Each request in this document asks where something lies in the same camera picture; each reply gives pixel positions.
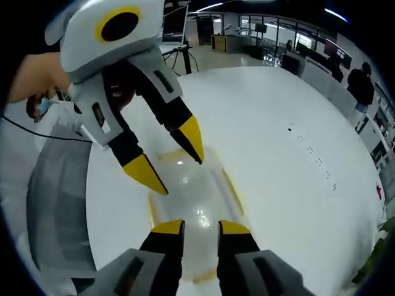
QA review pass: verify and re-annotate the white folding table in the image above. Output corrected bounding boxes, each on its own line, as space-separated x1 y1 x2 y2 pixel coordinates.
159 44 194 75

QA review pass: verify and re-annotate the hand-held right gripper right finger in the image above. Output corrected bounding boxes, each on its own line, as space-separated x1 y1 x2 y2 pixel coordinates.
217 220 315 296

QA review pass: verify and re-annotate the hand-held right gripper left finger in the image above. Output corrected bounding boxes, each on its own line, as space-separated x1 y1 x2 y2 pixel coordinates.
70 219 186 296

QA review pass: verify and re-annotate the long ceiling light strip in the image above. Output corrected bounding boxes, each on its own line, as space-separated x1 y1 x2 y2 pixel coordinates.
323 7 352 25

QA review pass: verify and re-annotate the green potted plant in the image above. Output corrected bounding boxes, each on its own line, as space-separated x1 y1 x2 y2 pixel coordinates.
351 216 394 285

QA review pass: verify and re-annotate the grey mesh office chair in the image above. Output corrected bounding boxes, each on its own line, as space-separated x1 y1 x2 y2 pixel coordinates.
25 122 97 274

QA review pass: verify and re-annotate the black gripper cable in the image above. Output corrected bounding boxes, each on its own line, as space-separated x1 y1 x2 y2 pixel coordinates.
2 114 93 143

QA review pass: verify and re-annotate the short ceiling light strip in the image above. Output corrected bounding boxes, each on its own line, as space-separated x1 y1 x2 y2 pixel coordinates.
196 2 223 12

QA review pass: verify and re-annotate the wall monitor with red screen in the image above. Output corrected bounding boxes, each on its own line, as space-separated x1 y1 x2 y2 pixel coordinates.
323 39 353 70

